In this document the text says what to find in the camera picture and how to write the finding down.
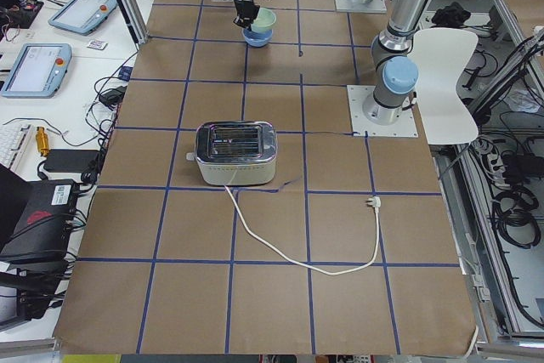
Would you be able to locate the green bowl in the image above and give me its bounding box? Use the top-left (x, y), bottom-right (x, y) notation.
top-left (250, 7), bottom-right (277, 33)

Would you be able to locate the blue bowl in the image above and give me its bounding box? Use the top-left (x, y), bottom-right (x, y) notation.
top-left (242, 28), bottom-right (274, 48)

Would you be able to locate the cream toaster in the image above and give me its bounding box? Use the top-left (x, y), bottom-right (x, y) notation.
top-left (186, 121), bottom-right (278, 186)

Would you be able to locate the small printed label card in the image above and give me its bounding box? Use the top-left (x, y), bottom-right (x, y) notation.
top-left (88, 40), bottom-right (108, 50)

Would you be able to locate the teach pendant tablet far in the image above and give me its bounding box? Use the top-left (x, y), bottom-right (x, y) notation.
top-left (48, 0), bottom-right (117, 36)

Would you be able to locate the teach pendant tablet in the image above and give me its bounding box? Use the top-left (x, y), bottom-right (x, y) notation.
top-left (48, 0), bottom-right (117, 36)
top-left (1, 43), bottom-right (72, 99)

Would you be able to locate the white chair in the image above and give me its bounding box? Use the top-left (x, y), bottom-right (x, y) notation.
top-left (409, 27), bottom-right (479, 145)

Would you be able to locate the teach pendant tablet near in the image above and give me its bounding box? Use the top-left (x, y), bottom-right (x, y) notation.
top-left (1, 43), bottom-right (72, 99)

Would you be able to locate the black power adapter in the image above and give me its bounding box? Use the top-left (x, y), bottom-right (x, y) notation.
top-left (43, 149), bottom-right (99, 173)

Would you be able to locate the yellow connector block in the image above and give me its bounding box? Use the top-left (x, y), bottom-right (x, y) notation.
top-left (36, 127), bottom-right (50, 157)

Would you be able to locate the white keyboard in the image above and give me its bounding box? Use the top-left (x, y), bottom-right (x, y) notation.
top-left (1, 122), bottom-right (36, 173)

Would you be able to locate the black computer box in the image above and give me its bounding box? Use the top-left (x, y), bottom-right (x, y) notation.
top-left (1, 166), bottom-right (79, 264)

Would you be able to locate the white toaster power cord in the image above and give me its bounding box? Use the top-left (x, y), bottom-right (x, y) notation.
top-left (224, 184), bottom-right (382, 276)

